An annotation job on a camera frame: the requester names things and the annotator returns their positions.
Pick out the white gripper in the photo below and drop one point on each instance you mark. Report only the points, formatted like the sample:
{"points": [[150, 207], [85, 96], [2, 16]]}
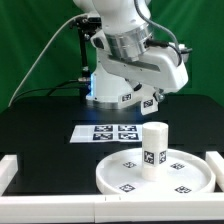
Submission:
{"points": [[157, 67]]}

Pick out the white cross-shaped table base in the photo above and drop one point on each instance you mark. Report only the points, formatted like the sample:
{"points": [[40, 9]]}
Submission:
{"points": [[144, 96]]}

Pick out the white round table top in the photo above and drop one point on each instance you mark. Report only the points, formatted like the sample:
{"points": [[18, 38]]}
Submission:
{"points": [[121, 173]]}

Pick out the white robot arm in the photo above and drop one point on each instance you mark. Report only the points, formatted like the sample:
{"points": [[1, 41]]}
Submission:
{"points": [[126, 32]]}

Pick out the white marker sheet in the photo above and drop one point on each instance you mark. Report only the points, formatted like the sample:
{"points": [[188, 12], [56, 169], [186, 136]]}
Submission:
{"points": [[107, 133]]}

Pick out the white right fence block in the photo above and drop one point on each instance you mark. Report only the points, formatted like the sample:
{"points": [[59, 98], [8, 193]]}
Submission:
{"points": [[216, 163]]}

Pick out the white fence block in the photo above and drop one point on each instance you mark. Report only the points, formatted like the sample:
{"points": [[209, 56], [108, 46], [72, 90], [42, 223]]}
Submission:
{"points": [[8, 169], [216, 163]]}

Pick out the white left fence block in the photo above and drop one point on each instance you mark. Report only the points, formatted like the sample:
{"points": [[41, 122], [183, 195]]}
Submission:
{"points": [[8, 169]]}

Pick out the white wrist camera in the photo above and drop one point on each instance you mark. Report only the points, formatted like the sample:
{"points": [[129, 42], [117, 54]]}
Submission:
{"points": [[185, 52]]}

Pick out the white front fence rail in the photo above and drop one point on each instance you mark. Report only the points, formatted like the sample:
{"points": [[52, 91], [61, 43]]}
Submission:
{"points": [[111, 208]]}

